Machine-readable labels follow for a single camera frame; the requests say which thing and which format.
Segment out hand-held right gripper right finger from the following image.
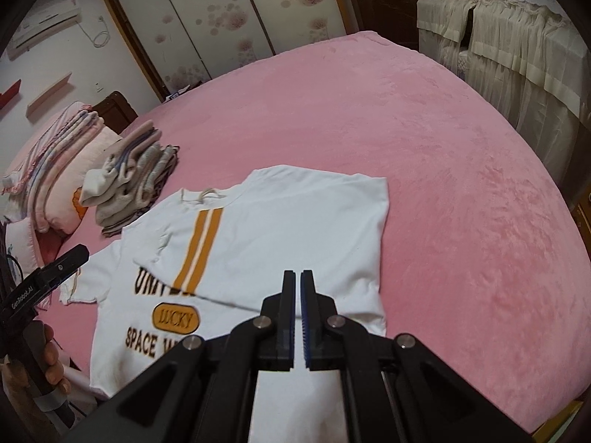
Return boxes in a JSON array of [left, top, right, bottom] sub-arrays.
[[300, 269, 536, 443]]

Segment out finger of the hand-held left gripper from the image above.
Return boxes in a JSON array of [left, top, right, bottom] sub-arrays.
[[33, 244, 91, 297]]

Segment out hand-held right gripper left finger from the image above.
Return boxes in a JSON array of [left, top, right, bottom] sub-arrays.
[[60, 270, 298, 443]]

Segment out white printed t-shirt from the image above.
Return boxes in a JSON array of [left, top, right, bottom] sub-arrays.
[[59, 165, 391, 443]]

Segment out pile of folded clothes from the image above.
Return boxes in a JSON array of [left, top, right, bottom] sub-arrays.
[[78, 119, 182, 239]]

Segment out person's left hand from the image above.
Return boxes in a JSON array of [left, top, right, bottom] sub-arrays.
[[41, 323, 72, 394]]

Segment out pink pillow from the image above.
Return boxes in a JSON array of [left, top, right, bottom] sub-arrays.
[[28, 127, 124, 236]]

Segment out folded pink blankets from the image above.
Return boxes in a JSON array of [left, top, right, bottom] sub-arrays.
[[0, 100, 108, 222]]

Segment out dark wooden headboard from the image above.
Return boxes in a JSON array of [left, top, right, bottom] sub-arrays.
[[90, 91, 139, 135]]

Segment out pink bed sheet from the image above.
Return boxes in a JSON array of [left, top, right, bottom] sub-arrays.
[[28, 31, 591, 443]]

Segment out white air conditioner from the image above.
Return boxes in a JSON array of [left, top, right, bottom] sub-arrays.
[[9, 0, 85, 52]]

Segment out floral sliding-door wardrobe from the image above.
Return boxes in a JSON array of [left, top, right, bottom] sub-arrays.
[[102, 0, 352, 102]]

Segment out dark wooden door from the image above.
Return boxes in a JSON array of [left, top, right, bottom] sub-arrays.
[[339, 0, 426, 50]]

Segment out sofa with lace cover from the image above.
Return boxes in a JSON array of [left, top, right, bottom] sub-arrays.
[[416, 0, 591, 191]]

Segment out black cable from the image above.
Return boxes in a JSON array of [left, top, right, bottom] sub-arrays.
[[0, 221, 24, 289]]

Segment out pink wall shelf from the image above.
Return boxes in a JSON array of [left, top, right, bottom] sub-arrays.
[[25, 72, 74, 117]]

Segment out red wall shelf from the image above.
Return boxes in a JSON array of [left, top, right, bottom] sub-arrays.
[[0, 79, 23, 108]]

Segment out white air conditioner cable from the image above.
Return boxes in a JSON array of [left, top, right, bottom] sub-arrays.
[[76, 15, 112, 49]]

